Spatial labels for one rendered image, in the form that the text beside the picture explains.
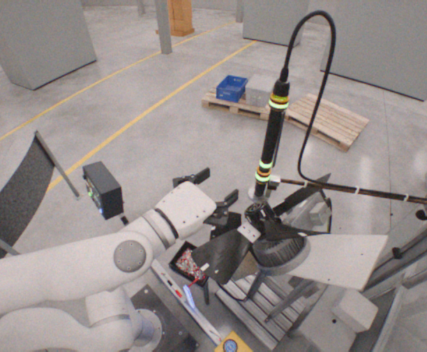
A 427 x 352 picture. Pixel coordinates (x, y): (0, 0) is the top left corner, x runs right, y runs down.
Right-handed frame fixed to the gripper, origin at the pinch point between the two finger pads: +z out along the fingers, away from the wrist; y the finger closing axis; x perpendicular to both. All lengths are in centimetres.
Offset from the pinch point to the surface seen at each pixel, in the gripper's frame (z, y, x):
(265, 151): 17.3, 0.1, -0.6
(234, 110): 229, -194, -159
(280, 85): 17.6, 0.6, 18.6
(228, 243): 8.2, -2.5, -46.4
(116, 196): -15, -57, -46
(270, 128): 17.3, 0.2, 7.0
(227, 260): 2.4, 2.8, -45.7
